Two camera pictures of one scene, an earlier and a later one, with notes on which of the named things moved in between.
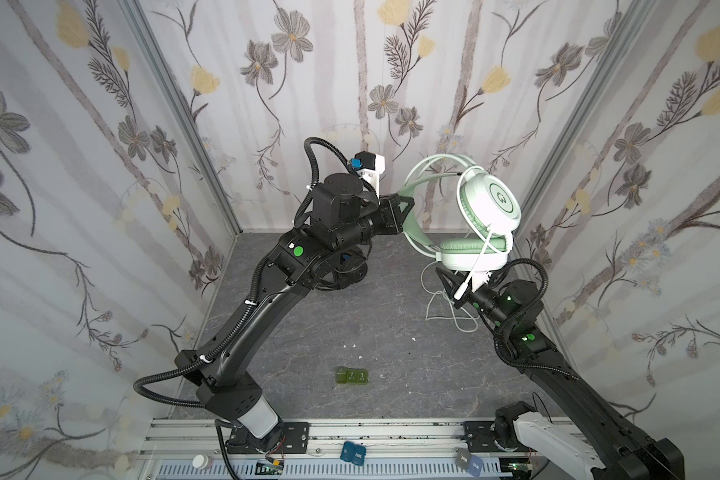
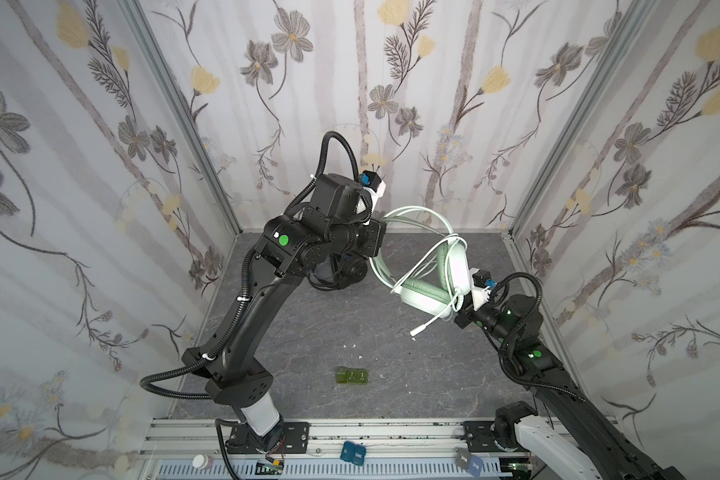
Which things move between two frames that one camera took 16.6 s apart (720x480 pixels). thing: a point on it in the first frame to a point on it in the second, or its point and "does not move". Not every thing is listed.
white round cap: [200, 461] does not move
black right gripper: [463, 288] to [464, 315]
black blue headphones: [342, 269] does not move
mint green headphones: [488, 202] to [454, 267]
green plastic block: [349, 375] does not move
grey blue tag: [471, 463] does not move
